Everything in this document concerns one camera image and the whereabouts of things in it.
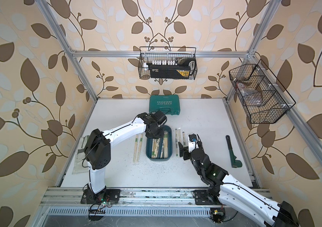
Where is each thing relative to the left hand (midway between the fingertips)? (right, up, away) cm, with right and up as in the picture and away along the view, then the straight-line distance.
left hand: (161, 136), depth 87 cm
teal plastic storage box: (-1, -9, +4) cm, 10 cm away
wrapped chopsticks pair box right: (+2, -9, +4) cm, 10 cm away
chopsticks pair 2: (-16, -6, +9) cm, 19 cm away
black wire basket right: (+55, +22, -14) cm, 61 cm away
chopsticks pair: (+15, -3, +9) cm, 18 cm away
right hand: (+14, -1, -9) cm, 17 cm away
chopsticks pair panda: (+10, -5, +9) cm, 15 cm away
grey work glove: (-49, -18, 0) cm, 53 cm away
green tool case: (+6, +21, +25) cm, 33 cm away
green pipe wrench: (+45, -16, -2) cm, 48 cm away
